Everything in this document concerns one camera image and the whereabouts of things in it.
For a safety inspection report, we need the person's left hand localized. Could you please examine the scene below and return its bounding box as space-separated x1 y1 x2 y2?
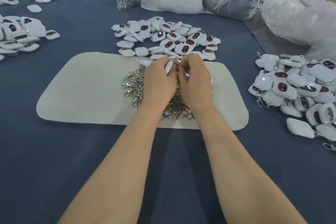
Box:
143 56 178 107

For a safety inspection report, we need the person's right hand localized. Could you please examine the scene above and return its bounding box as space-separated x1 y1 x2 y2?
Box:
177 53 215 111

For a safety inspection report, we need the white fob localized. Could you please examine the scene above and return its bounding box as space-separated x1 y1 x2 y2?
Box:
164 59 175 75

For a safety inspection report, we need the pile of metal clasps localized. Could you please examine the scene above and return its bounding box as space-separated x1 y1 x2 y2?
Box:
122 65 213 121

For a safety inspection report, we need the pile of finished fobs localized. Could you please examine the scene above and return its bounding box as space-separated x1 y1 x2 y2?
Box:
248 51 336 153

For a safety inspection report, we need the person's left forearm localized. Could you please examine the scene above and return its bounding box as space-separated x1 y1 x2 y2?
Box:
58 103 169 224

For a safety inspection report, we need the person's right forearm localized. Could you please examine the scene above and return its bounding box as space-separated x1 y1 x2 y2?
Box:
197 101 308 224

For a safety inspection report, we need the cream felt work mat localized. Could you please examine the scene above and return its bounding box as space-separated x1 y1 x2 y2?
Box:
36 51 250 131

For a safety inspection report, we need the crumpled clear plastic bag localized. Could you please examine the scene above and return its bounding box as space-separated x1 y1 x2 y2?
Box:
262 0 336 63

